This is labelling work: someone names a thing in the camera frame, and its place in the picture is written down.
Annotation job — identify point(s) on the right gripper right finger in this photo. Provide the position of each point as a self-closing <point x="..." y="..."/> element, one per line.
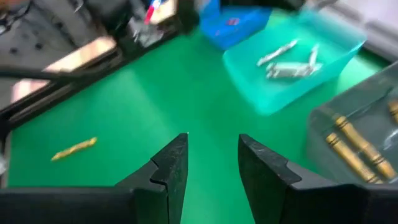
<point x="311" y="205"/>

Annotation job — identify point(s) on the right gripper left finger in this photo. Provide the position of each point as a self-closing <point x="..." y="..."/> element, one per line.
<point x="77" y="207"/>

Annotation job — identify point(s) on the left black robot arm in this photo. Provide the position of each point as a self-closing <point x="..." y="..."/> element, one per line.
<point x="105" y="12"/>

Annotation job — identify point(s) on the grey translucent plastic bin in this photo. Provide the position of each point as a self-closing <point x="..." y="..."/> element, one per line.
<point x="323" y="161"/>

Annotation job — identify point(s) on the green table mat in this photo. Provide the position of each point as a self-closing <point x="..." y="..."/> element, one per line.
<point x="124" y="109"/>

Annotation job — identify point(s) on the teal plastic bin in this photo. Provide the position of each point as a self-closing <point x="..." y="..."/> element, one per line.
<point x="264" y="96"/>

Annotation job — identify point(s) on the light wooden table board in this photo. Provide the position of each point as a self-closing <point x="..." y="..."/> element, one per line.
<point x="81" y="56"/>

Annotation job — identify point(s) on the blue plastic basket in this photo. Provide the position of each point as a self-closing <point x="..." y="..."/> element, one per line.
<point x="217" y="34"/>

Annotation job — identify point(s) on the red marker pen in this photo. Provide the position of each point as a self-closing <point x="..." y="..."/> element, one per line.
<point x="151" y="11"/>

